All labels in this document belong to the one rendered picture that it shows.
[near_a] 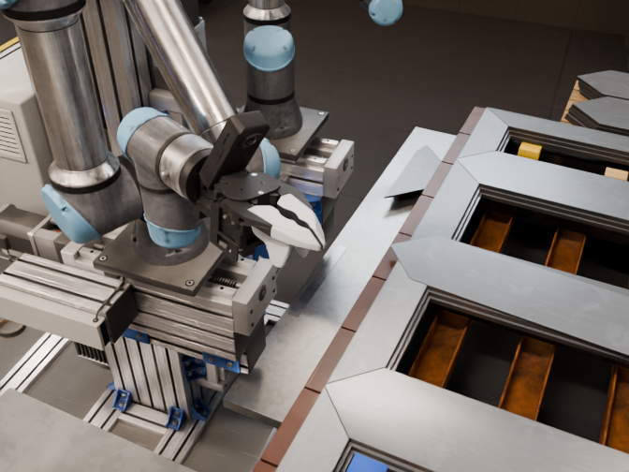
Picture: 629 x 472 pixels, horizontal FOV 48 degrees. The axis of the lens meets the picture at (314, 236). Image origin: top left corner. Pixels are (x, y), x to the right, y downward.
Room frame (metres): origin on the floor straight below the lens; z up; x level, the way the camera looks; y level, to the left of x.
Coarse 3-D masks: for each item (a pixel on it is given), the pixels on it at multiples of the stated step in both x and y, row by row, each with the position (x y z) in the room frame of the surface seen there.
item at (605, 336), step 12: (612, 300) 1.11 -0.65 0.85; (624, 300) 1.11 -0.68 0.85; (612, 312) 1.07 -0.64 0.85; (624, 312) 1.07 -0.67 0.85; (600, 324) 1.03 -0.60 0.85; (612, 324) 1.03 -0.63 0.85; (624, 324) 1.03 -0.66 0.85; (600, 336) 1.00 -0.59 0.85; (612, 336) 1.00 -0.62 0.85; (624, 336) 1.00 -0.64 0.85; (612, 348) 0.97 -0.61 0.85; (624, 348) 0.97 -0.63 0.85
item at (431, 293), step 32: (512, 128) 1.86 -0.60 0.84; (608, 160) 1.72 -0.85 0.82; (480, 192) 1.55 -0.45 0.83; (512, 192) 1.52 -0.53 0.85; (608, 224) 1.41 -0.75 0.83; (608, 288) 1.14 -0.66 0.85; (416, 320) 1.07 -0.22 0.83; (512, 320) 1.07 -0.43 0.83; (608, 352) 0.98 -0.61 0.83; (352, 448) 0.74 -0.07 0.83
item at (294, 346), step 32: (416, 128) 2.13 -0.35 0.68; (384, 192) 1.75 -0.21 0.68; (416, 192) 1.75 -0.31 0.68; (352, 224) 1.59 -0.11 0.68; (384, 224) 1.59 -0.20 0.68; (352, 256) 1.45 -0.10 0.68; (320, 288) 1.32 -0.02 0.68; (352, 288) 1.32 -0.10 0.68; (288, 320) 1.21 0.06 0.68; (320, 320) 1.21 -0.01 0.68; (288, 352) 1.11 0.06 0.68; (320, 352) 1.11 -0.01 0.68; (256, 384) 1.01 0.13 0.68; (288, 384) 1.01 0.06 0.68; (256, 416) 0.94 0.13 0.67
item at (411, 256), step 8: (416, 240) 1.31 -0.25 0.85; (424, 240) 1.31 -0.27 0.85; (432, 240) 1.31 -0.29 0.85; (408, 248) 1.28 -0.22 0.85; (416, 248) 1.28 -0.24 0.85; (424, 248) 1.28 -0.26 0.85; (400, 256) 1.26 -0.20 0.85; (408, 256) 1.26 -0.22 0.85; (416, 256) 1.26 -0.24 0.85; (424, 256) 1.26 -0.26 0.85; (408, 264) 1.23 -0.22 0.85; (416, 264) 1.23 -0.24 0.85; (408, 272) 1.20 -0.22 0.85
